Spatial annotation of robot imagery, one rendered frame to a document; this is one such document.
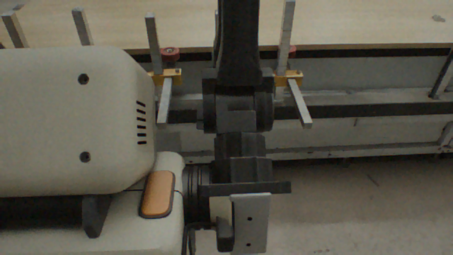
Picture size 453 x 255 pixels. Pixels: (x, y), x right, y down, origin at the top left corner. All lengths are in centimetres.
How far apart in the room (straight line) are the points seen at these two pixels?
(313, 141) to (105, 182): 174
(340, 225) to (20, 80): 174
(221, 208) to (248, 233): 5
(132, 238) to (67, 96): 15
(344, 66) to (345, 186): 78
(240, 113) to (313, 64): 120
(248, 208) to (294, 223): 146
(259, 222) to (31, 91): 29
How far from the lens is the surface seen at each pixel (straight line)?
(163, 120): 108
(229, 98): 44
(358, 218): 197
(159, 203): 36
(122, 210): 37
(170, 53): 136
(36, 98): 34
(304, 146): 199
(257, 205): 38
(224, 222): 39
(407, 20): 194
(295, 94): 124
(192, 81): 157
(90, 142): 31
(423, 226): 210
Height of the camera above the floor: 153
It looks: 41 degrees down
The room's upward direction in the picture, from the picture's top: straight up
